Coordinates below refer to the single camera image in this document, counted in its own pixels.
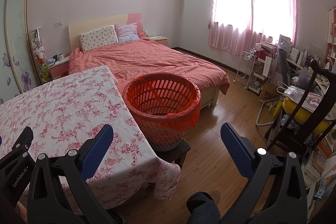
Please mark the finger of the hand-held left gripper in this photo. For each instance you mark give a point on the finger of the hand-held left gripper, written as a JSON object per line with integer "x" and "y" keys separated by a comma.
{"x": 22, "y": 140}

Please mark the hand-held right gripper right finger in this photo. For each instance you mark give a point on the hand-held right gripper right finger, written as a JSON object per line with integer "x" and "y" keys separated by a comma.
{"x": 236, "y": 150}

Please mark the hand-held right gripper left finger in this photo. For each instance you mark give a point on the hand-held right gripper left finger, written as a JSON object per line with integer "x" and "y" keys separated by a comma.
{"x": 97, "y": 150}

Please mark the orange plastic basket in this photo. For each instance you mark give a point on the orange plastic basket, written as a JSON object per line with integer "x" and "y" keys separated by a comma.
{"x": 162, "y": 134}

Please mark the pink floral tablecloth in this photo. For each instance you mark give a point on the pink floral tablecloth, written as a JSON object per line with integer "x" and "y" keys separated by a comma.
{"x": 65, "y": 113}

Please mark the brown slipper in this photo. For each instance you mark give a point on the brown slipper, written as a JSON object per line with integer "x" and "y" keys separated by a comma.
{"x": 215, "y": 196}

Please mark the dark wooden chair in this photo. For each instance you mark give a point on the dark wooden chair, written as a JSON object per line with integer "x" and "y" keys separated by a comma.
{"x": 286, "y": 134}

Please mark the dark wooden stool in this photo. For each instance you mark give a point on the dark wooden stool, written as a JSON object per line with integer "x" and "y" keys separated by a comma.
{"x": 181, "y": 151}

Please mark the printed cardboard box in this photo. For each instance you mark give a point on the printed cardboard box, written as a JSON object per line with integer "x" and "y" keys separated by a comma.
{"x": 269, "y": 95}

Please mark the white storage trolley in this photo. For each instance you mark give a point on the white storage trolley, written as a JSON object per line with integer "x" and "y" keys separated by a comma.
{"x": 257, "y": 85}

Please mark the person's right leg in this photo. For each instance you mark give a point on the person's right leg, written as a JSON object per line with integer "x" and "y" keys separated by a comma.
{"x": 202, "y": 211}

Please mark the yellow plastic tub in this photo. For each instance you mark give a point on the yellow plastic tub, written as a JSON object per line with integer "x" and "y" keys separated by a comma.
{"x": 291, "y": 107}

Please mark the green yellow plush toy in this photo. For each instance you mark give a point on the green yellow plush toy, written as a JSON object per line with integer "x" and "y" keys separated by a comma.
{"x": 45, "y": 70}

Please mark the pink nightstand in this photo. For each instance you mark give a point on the pink nightstand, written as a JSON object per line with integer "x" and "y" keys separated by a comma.
{"x": 59, "y": 69}

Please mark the white paper bag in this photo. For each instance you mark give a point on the white paper bag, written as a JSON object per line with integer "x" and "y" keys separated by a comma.
{"x": 269, "y": 66}

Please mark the magazine with red print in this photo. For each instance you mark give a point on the magazine with red print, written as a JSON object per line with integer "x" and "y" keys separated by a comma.
{"x": 312, "y": 100}

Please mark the white mug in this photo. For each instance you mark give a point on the white mug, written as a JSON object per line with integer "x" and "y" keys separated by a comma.
{"x": 60, "y": 56}

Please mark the sliding wardrobe with flower print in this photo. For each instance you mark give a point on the sliding wardrobe with flower print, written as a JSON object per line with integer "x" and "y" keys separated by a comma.
{"x": 18, "y": 43}

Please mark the salmon duvet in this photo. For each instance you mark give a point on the salmon duvet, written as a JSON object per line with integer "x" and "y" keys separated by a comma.
{"x": 147, "y": 58}

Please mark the cluttered desk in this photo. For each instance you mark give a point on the cluttered desk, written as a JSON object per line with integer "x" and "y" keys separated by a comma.
{"x": 299, "y": 64}

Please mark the white floral pillow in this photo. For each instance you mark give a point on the white floral pillow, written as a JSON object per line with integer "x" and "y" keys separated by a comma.
{"x": 98, "y": 37}

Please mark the pink striped pillow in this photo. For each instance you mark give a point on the pink striped pillow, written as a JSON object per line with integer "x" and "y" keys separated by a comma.
{"x": 127, "y": 32}

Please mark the beige nightstand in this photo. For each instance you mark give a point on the beige nightstand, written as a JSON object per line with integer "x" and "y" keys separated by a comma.
{"x": 158, "y": 40}

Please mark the bed with beige headboard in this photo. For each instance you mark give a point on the bed with beige headboard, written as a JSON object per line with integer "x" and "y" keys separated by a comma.
{"x": 97, "y": 22}

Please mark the white metal tube frame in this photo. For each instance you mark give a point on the white metal tube frame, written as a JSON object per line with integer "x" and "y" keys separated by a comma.
{"x": 260, "y": 120}

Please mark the picture frame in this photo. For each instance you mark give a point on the picture frame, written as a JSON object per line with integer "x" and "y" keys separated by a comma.
{"x": 284, "y": 40}

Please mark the white wall switch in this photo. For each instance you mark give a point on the white wall switch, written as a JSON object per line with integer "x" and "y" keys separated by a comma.
{"x": 58, "y": 23}

